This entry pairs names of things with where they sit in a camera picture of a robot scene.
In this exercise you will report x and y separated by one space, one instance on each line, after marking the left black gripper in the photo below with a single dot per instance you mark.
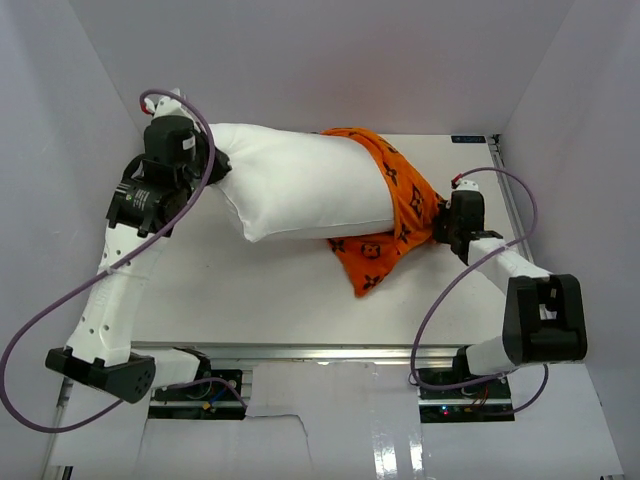
219 166

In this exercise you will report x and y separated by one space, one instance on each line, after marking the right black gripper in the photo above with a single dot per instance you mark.
445 212

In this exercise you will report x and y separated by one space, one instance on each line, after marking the white pillow insert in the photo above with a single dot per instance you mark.
285 185

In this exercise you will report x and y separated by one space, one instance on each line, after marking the orange patterned pillowcase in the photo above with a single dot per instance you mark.
368 259

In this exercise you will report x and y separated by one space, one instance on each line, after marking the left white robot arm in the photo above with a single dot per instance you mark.
98 353

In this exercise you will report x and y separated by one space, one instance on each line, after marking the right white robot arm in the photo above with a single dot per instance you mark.
543 319

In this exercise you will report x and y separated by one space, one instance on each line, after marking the right blue corner label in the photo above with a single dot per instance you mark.
468 139

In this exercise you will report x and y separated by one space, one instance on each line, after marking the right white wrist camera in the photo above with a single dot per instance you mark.
461 183

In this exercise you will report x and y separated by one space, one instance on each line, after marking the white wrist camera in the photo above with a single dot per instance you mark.
461 183
164 106

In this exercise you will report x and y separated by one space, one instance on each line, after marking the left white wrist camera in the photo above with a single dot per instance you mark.
164 106

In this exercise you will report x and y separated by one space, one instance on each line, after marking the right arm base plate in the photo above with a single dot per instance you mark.
490 402

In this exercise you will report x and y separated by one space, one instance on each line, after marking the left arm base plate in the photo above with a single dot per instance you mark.
215 400

